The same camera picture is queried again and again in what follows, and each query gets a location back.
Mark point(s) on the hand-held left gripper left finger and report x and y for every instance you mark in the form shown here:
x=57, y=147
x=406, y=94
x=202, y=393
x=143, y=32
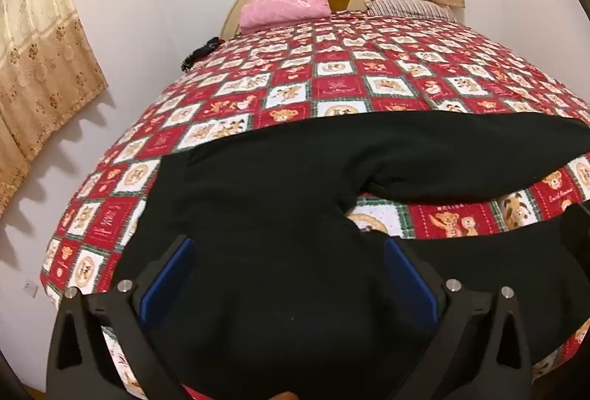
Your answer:
x=169, y=281

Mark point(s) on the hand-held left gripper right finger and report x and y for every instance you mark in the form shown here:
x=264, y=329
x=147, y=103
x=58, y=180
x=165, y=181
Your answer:
x=411, y=281

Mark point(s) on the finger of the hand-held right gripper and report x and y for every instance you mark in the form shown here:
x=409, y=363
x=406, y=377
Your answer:
x=578, y=227

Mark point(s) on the black pants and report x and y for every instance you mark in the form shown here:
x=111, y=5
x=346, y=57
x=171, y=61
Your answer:
x=276, y=220

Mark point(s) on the red printed bear blanket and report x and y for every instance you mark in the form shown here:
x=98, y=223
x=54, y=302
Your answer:
x=341, y=86

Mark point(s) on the dark object at bed edge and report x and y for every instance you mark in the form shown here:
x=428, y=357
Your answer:
x=198, y=54

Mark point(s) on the striped pillow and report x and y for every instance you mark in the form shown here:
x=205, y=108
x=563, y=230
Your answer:
x=410, y=8

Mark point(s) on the pink folded blanket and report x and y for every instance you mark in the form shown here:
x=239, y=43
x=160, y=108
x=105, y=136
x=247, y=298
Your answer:
x=286, y=8

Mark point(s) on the white wall socket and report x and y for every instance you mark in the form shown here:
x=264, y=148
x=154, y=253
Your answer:
x=30, y=288

